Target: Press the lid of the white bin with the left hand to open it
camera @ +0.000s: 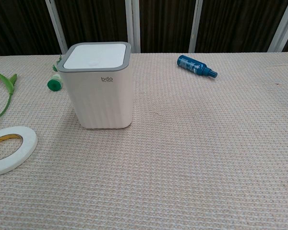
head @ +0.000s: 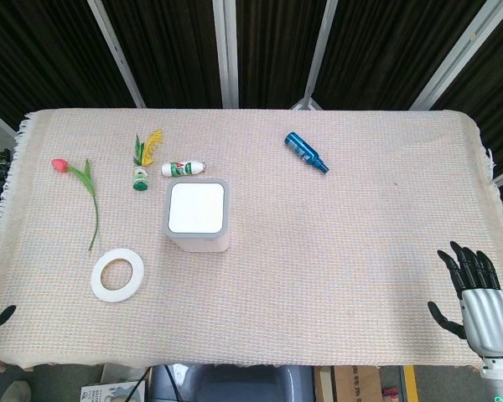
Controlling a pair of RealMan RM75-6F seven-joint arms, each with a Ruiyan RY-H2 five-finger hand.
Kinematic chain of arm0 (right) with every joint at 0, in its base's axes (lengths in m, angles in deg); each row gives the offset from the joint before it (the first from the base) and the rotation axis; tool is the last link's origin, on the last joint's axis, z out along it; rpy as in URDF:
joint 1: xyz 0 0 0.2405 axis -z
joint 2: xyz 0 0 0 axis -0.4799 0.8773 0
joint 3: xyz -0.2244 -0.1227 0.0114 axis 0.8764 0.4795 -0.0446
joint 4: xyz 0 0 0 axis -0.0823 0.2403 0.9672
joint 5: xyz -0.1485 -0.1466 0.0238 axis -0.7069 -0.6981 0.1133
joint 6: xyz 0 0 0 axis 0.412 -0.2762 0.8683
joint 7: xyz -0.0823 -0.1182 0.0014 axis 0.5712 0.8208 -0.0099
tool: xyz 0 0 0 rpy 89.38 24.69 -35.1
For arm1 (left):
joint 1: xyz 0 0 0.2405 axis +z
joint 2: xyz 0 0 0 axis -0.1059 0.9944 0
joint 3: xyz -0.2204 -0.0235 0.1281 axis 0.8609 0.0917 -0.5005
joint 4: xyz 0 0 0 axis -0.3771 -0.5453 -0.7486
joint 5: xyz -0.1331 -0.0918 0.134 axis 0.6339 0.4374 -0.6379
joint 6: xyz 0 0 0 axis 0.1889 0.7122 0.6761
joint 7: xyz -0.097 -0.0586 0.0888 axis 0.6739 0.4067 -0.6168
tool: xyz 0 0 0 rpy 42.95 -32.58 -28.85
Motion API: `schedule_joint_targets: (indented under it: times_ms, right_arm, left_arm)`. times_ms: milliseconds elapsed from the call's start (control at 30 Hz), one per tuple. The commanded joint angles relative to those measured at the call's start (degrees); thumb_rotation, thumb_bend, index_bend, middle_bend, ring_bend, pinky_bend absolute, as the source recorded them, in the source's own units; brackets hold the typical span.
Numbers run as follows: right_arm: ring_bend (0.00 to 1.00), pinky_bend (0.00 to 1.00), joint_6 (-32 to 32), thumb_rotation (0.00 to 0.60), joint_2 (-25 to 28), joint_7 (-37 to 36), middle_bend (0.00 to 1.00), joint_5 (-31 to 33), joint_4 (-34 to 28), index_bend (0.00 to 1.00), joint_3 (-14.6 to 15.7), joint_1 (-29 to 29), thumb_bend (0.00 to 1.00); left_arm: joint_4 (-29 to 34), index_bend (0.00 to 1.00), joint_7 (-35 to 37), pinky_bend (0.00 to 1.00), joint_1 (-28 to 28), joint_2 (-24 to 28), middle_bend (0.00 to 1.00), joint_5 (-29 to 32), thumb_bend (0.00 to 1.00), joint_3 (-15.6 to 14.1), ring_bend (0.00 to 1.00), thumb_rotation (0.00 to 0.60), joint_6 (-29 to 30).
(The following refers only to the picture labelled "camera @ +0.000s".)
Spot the white lidded trash bin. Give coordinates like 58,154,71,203
57,42,135,130

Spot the beige woven tablecloth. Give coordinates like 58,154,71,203
0,50,288,230

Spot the blue spray bottle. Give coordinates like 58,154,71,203
177,55,218,79

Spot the white bottle with green cap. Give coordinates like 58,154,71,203
47,54,63,92

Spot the white double-sided tape roll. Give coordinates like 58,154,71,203
0,126,38,178

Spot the pink artificial tulip flower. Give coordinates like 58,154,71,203
0,70,18,123

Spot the white metal frame post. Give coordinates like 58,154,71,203
270,0,288,52
188,0,204,53
45,0,66,55
124,0,141,54

